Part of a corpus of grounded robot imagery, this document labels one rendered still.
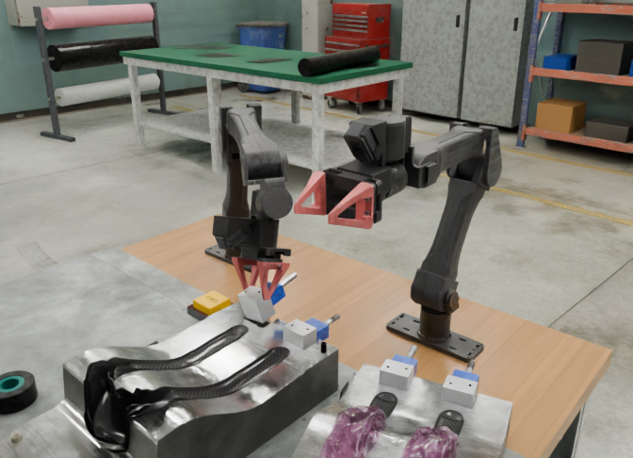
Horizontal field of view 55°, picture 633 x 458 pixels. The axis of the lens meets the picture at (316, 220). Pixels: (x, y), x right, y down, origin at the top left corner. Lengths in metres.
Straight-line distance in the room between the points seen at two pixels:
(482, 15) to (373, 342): 5.51
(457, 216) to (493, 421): 0.40
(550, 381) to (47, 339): 1.01
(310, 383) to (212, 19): 8.05
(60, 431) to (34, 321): 0.48
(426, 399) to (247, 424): 0.30
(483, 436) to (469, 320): 0.44
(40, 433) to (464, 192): 0.85
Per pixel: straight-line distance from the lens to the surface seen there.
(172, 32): 8.56
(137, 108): 5.90
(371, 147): 0.89
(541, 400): 1.20
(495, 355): 1.29
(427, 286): 1.21
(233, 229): 1.08
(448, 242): 1.21
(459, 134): 1.15
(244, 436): 0.99
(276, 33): 8.62
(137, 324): 1.38
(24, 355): 1.36
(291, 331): 1.09
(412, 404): 1.04
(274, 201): 1.06
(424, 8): 6.95
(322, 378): 1.09
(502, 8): 6.45
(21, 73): 7.74
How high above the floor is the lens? 1.50
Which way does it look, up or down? 22 degrees down
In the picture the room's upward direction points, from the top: straight up
